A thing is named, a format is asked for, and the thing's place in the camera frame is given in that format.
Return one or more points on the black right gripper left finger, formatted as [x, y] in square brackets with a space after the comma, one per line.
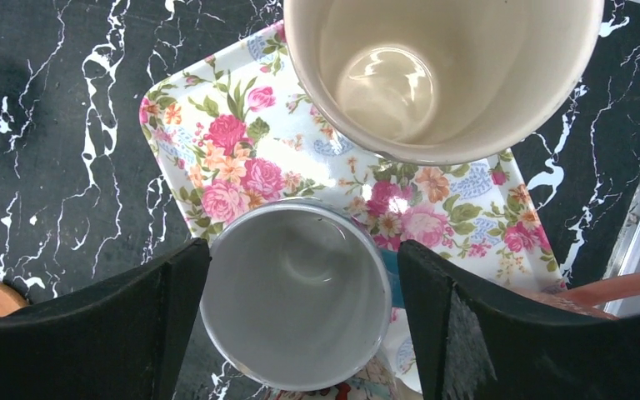
[124, 337]

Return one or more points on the tall beige mug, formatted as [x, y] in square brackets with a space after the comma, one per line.
[439, 82]

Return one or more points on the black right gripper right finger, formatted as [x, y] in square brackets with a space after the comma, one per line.
[475, 339]

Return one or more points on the blue patterned mug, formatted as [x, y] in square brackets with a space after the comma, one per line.
[297, 295]

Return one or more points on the floral tray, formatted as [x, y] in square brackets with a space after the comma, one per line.
[235, 131]

